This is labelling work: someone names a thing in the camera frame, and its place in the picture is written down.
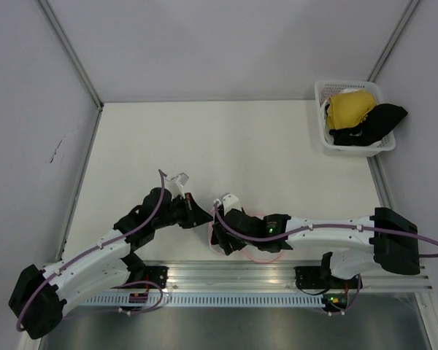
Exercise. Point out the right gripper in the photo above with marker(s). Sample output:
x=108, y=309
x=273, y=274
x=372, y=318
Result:
x=223, y=241

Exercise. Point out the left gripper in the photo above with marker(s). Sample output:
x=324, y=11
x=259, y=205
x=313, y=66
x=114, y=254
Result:
x=195, y=215

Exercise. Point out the white pink mesh laundry bag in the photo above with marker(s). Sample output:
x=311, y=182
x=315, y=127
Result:
x=234, y=231

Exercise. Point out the yellow bra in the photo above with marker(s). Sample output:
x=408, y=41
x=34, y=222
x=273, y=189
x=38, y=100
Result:
x=369, y=104

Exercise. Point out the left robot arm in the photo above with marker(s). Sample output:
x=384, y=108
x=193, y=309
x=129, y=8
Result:
x=42, y=297

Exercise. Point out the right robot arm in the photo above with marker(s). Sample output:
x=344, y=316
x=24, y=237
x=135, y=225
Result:
x=383, y=240

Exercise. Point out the black bra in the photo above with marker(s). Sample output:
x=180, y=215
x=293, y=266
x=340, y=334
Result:
x=378, y=123

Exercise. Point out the white plastic basket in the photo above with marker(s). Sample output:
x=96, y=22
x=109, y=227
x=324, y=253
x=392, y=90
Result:
x=324, y=89

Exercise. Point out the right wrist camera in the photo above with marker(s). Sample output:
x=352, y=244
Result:
x=228, y=202

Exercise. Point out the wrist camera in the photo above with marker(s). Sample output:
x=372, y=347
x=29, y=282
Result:
x=177, y=185
x=228, y=202

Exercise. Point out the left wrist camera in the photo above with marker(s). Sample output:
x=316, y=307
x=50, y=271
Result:
x=177, y=185

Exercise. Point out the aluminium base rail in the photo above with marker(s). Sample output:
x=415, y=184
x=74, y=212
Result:
x=243, y=276

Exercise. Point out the white slotted cable duct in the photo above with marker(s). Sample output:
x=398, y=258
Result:
x=206, y=299

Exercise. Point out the left aluminium frame post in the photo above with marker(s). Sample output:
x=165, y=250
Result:
x=85, y=150

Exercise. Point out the aluminium frame post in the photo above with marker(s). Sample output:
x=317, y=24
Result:
x=374, y=163
x=85, y=150

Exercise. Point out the right aluminium frame post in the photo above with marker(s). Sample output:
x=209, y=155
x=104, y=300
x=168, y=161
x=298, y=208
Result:
x=374, y=163

